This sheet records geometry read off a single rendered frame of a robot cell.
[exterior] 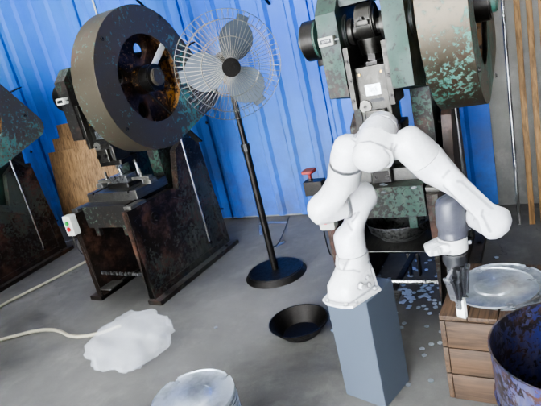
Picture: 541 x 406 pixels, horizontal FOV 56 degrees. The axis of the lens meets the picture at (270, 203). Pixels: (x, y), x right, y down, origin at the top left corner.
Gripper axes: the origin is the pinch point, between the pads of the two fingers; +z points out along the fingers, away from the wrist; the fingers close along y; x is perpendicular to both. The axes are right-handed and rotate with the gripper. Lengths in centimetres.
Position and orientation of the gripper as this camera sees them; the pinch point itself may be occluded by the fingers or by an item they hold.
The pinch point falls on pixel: (461, 307)
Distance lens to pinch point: 180.5
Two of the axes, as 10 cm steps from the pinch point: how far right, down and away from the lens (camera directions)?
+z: 2.2, 9.3, 2.9
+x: -6.4, -0.8, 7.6
